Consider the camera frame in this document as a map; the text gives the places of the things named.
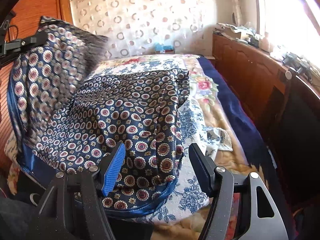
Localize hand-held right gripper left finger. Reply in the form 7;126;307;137
26;142;127;240

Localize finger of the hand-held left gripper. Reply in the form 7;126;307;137
21;32;48;48

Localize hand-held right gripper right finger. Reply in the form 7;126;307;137
188;142;283;240

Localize navy circle-patterned garment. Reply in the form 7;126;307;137
7;15;191;217

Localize wooden wardrobe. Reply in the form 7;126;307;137
0;0;73;157

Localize navy blue blanket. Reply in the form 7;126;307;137
197;56;277;172

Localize beige rose-print bed quilt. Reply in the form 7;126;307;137
106;53;254;240

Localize wooden cabinet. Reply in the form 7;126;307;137
212;31;320;207

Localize white circle-patterned curtain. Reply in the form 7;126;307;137
69;0;242;61

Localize blue box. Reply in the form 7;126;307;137
153;42;175;55

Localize clutter of small things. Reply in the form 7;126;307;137
216;22;313;81

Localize bright window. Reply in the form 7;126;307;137
254;0;320;64

